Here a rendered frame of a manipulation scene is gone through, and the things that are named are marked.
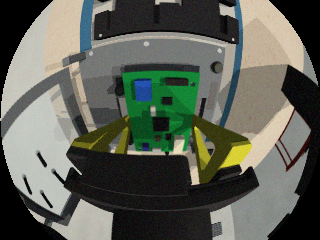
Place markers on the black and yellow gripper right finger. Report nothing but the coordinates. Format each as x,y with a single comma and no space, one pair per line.
230,148

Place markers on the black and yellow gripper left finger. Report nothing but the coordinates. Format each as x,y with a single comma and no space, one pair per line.
99,139

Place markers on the green circuit board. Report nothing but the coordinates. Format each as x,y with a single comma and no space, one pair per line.
161,105

